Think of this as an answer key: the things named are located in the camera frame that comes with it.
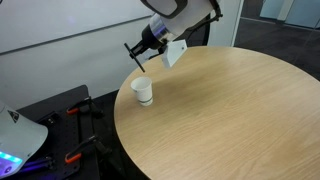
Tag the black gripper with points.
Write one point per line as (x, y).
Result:
(151, 37)

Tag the black pen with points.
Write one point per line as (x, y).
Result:
(134, 57)

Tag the white paper cup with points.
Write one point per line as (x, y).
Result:
(142, 90)

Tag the black mesh office chair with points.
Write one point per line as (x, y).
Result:
(196, 35)

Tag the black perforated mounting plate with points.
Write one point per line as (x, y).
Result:
(66, 130)

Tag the small black connector block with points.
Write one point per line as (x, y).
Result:
(49, 118)

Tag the white wall outlet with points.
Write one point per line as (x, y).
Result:
(148, 55)

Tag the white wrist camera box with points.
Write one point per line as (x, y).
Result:
(174, 53)

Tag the white wall whiteboard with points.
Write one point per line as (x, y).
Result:
(66, 20)

